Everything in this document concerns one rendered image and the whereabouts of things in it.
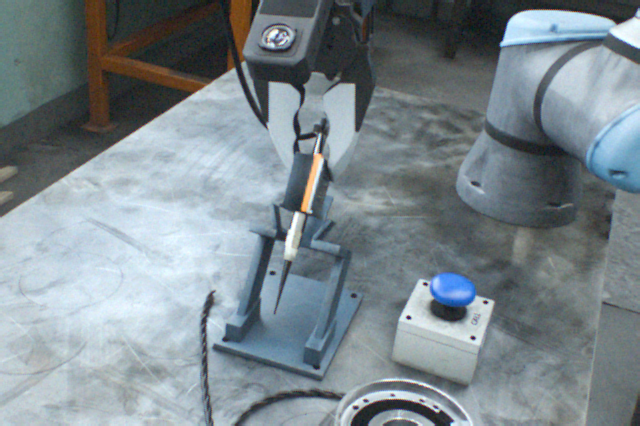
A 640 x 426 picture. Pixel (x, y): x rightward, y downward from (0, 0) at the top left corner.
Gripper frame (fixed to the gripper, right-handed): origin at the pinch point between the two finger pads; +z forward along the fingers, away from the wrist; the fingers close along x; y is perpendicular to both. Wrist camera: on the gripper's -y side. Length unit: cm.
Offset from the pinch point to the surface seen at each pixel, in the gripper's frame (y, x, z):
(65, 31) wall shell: 181, 131, 48
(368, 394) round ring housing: -11.0, -7.3, 13.5
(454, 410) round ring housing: -10.8, -13.9, 13.8
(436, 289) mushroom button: -1.1, -11.1, 9.6
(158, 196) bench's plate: 15.5, 21.9, 13.2
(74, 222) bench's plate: 6.9, 27.5, 12.7
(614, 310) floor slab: 138, -50, 100
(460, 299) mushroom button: -1.6, -13.2, 9.9
